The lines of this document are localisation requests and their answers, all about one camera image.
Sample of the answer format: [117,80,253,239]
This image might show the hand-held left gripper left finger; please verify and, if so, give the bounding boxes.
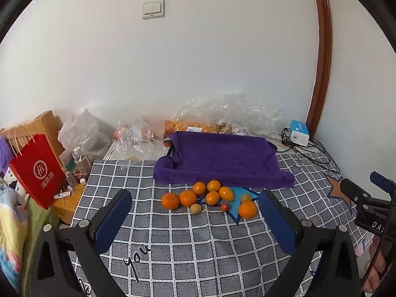
[29,189,133,297]

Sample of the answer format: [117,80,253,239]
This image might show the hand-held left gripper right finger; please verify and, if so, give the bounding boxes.
[259,190,362,297]

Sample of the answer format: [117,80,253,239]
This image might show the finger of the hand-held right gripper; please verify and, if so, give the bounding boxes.
[340,178,372,206]
[370,171,396,194]

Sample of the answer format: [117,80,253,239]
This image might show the purple towel lined tray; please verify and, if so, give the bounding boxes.
[154,131,295,190]

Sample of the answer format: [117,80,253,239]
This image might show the person's right hand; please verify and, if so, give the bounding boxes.
[363,238,388,293]

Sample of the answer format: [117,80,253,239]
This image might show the wooden bedside table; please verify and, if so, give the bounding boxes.
[51,161,87,226]

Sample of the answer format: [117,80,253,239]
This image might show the clear plastic bottle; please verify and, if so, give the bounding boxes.
[72,146,92,174]

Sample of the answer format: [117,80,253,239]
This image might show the grey checked bed sheet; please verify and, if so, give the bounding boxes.
[71,139,376,297]

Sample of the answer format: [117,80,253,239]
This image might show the green cloth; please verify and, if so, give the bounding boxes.
[19,198,59,285]

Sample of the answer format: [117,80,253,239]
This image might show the white and blue tissue box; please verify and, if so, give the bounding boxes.
[290,120,310,147]

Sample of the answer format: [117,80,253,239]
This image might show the crumpled clear plastic bag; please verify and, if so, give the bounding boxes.
[116,114,168,161]

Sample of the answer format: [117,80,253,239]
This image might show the red paper bag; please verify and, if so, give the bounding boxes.
[8,124,67,210]

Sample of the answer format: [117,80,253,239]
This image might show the white translucent plastic bag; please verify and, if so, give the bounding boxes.
[58,108,113,161]

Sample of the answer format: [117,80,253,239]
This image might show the colourful printed blanket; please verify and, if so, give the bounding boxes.
[0,189,30,291]

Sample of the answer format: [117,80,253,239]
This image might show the wooden chair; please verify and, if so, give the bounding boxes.
[0,110,67,161]

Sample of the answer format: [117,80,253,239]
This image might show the bag of small oranges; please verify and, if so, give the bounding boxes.
[164,119,236,135]

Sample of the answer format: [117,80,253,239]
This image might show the large clear plastic bag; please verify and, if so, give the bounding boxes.
[173,94,283,137]

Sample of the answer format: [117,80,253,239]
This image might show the purple fluffy cloth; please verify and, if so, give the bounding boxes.
[0,138,13,174]

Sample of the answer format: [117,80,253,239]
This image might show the tangled black cable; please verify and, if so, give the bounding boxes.
[266,127,341,174]

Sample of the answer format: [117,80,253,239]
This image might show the brown wooden door frame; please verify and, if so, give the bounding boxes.
[306,0,333,138]

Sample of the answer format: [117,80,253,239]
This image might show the white light switch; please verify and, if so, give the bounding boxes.
[142,0,165,20]

